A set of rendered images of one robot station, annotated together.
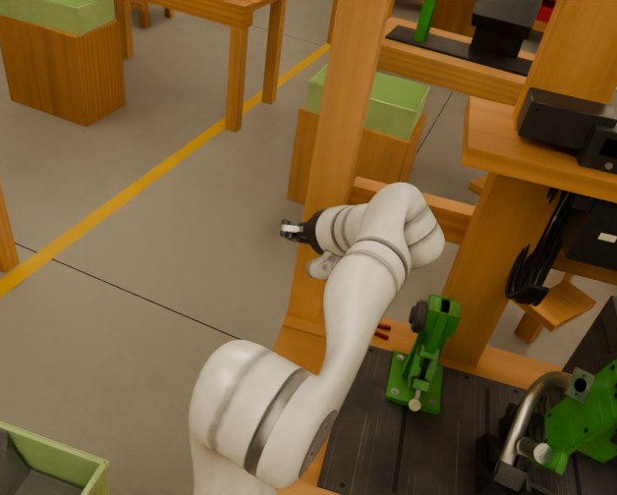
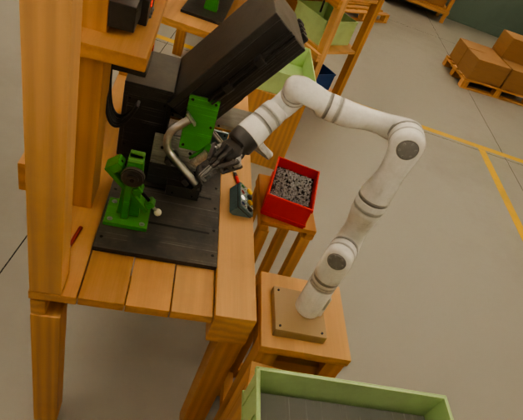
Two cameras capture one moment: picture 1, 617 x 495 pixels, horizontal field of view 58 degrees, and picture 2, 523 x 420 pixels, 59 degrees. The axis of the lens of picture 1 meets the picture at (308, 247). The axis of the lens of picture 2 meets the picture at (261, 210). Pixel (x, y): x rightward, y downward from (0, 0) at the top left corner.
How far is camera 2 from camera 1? 1.37 m
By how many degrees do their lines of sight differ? 82
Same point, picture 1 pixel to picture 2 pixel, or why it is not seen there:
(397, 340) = (80, 222)
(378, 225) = (323, 92)
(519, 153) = (143, 42)
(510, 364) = not seen: hidden behind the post
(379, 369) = (119, 232)
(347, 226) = (281, 118)
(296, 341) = (94, 286)
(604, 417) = (213, 116)
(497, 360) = not seen: hidden behind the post
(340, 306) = (368, 112)
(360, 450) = (187, 247)
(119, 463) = not seen: outside the picture
